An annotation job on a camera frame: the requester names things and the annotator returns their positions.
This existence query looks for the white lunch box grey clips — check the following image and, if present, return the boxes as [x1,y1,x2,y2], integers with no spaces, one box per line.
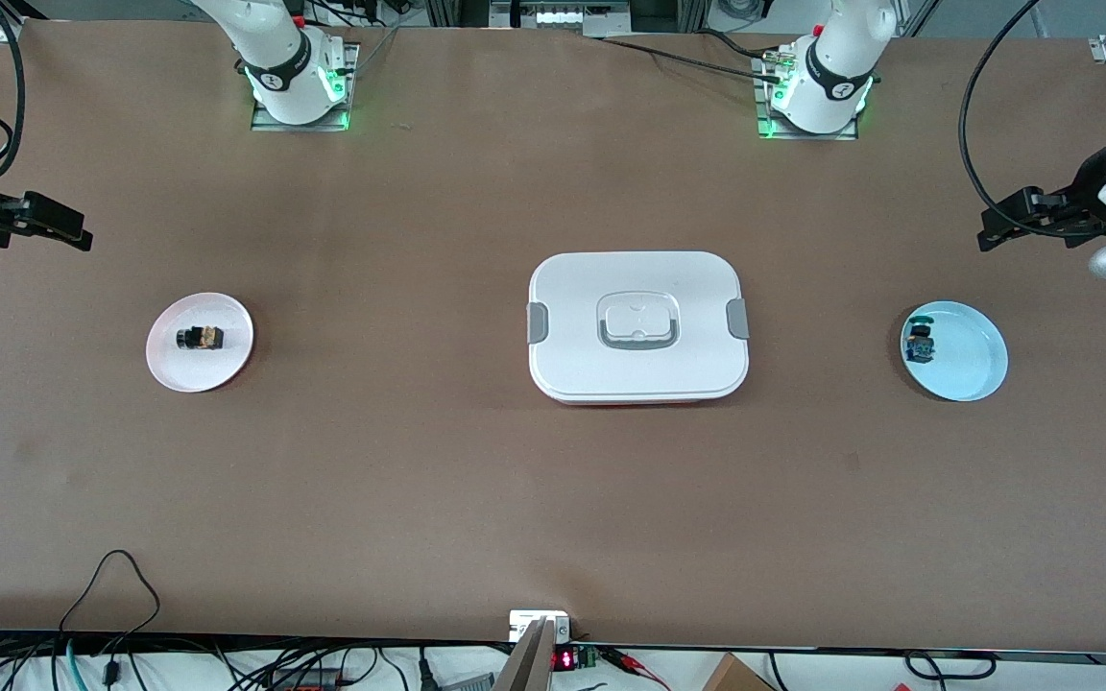
[526,250,751,407]

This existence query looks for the brown cardboard box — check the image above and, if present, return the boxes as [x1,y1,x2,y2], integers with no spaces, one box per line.
[702,653,777,691]

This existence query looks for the light blue round plate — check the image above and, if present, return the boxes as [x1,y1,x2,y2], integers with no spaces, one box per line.
[900,300,1009,402]

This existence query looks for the pink round plate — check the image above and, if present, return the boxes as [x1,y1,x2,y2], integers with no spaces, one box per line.
[145,292,254,393]

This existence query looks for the white power strip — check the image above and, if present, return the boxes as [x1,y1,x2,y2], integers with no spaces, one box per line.
[489,0,633,37]

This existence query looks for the red clip lead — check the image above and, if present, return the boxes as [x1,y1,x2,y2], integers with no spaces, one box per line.
[601,648,671,690]

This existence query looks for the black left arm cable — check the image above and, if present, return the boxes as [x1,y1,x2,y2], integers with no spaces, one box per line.
[958,0,1106,241]

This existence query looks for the blue and black switch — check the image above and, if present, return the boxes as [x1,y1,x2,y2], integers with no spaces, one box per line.
[903,315,938,364]

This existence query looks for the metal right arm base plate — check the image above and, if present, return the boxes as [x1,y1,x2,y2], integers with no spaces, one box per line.
[251,43,360,132]

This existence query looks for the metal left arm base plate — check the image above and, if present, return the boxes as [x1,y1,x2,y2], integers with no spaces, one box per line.
[753,53,859,142]

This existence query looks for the black looped table cable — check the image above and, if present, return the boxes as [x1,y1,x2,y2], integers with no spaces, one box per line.
[59,549,162,663]

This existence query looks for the black cable to arm base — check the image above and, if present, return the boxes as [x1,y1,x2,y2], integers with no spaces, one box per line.
[584,29,789,83]

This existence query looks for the black coiled floor cable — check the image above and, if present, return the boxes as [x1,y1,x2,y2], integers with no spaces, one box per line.
[903,651,998,680]

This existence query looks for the small white bracket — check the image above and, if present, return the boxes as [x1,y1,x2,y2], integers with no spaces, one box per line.
[509,610,571,642]

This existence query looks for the aluminium camera post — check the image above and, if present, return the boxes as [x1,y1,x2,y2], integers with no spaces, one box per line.
[493,619,556,691]

